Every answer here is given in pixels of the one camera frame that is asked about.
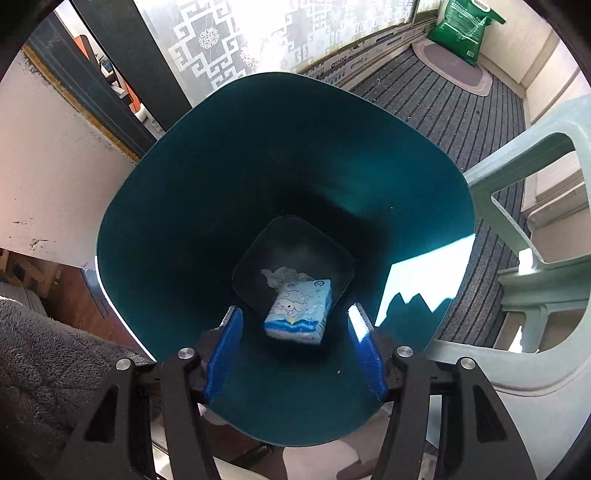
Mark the blue white tissue pack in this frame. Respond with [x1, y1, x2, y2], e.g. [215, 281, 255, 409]
[263, 279, 332, 345]

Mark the white plastic bag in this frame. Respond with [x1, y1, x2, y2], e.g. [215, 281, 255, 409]
[260, 266, 314, 291]

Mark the dark teal trash bin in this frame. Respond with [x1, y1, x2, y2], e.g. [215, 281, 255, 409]
[95, 73, 476, 447]

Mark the light green plastic stool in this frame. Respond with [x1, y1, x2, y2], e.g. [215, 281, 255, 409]
[426, 96, 590, 479]

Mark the oval grey floor mat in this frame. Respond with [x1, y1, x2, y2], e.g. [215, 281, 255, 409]
[412, 38, 493, 97]

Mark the frosted patterned sliding door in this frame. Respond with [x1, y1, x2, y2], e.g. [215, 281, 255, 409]
[55, 1, 440, 129]

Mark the green rice bag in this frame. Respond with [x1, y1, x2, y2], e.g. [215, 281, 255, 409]
[428, 0, 506, 66]

